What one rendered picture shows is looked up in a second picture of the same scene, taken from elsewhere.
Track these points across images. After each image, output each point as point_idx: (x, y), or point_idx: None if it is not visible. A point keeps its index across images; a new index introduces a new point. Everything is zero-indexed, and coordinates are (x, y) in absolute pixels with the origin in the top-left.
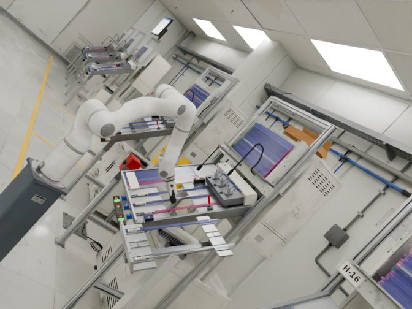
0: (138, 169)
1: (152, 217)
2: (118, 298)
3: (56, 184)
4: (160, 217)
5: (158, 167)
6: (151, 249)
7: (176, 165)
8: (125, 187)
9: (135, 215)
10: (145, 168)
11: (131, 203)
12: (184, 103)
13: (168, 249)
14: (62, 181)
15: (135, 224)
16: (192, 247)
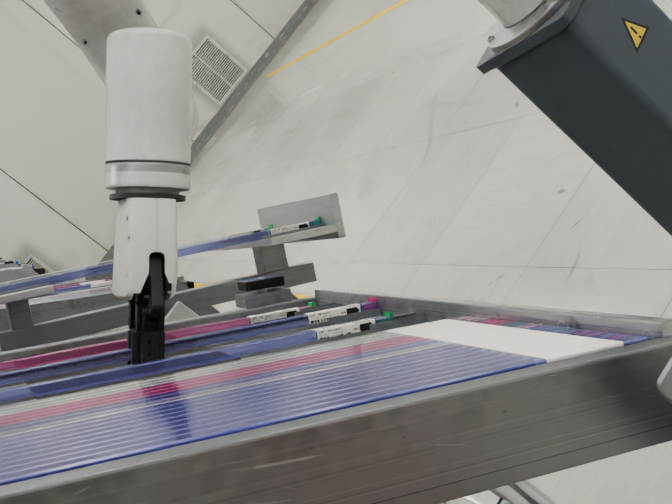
0: (524, 372)
1: (241, 280)
2: None
3: (494, 27)
4: (215, 314)
5: (288, 424)
6: (234, 280)
7: (25, 483)
8: (473, 301)
9: (330, 289)
10: (443, 390)
11: (377, 294)
12: None
13: (180, 291)
14: (507, 32)
15: (290, 234)
16: (99, 309)
